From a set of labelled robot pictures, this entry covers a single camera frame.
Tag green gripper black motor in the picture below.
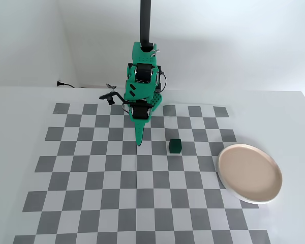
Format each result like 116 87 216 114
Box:
128 100 154 147

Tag black power cable plug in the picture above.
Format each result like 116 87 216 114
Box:
56 80 82 89

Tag grey white checkerboard mat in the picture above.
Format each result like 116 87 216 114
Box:
14 103 271 244

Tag dark green cube dice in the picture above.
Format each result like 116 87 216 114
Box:
168 138 182 155

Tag black vertical pole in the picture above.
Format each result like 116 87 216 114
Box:
139 0 154 50

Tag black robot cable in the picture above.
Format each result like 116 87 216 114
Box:
156 72 167 93

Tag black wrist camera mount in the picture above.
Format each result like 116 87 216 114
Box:
99 91 126 106

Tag beige round plate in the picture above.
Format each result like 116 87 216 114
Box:
217 143 283 205

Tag green perforated robot base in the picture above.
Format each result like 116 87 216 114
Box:
151 90 165 113

